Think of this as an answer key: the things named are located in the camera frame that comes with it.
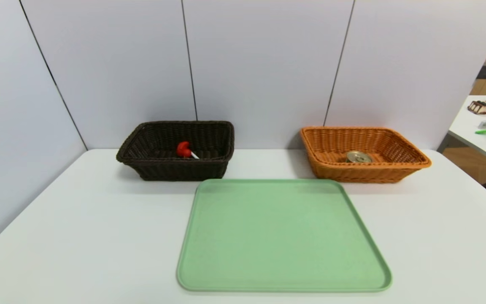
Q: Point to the white pen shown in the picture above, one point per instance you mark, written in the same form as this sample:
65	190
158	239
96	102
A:
195	156

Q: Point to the red rubber duck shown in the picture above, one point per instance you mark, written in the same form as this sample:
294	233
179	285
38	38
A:
183	149

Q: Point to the gold pull-tab tin can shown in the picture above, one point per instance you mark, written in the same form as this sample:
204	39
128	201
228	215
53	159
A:
359	157

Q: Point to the dark brown wicker basket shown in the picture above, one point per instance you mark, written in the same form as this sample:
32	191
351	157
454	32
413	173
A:
175	169

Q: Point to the orange wicker basket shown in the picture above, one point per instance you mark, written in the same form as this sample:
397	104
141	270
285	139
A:
365	173

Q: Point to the light green plastic tray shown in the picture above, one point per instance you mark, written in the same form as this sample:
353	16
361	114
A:
276	253

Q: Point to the white side table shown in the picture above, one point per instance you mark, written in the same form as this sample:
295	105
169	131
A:
471	131

